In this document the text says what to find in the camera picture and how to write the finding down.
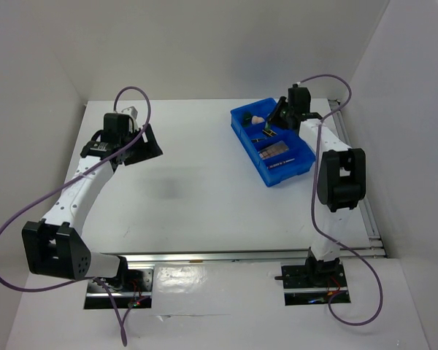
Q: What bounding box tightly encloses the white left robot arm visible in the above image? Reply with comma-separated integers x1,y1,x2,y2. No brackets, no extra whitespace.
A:
22,106,163,291

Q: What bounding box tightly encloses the beige makeup sponge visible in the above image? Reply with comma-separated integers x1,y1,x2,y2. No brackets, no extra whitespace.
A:
251,116,265,125

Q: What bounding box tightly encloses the blue divided plastic tray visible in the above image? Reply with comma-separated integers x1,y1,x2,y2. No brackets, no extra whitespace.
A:
231,98,315,187

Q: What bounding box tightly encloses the dark green puff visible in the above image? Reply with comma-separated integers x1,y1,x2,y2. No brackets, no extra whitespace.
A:
242,113,253,123

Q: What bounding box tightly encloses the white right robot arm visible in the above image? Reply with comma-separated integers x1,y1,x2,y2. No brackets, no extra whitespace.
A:
267,84,366,286

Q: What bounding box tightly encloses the aluminium front rail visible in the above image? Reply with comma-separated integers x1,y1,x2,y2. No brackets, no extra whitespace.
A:
107,249,307,265

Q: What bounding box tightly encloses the long black gold lipstick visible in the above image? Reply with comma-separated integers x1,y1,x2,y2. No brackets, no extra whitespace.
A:
262,128,277,138

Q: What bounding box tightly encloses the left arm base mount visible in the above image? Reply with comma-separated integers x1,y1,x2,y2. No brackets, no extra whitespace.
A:
83,265,154,310

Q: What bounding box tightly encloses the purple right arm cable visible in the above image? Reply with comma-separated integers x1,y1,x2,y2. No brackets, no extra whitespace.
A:
295,74,384,326

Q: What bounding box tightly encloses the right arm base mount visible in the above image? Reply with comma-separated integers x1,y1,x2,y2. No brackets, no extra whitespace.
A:
274,257,351,306

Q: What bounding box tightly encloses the pink makeup pencil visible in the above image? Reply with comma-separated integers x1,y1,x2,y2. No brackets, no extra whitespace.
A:
267,158,295,169

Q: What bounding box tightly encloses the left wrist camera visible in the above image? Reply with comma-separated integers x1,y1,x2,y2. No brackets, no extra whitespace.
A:
121,106,138,124

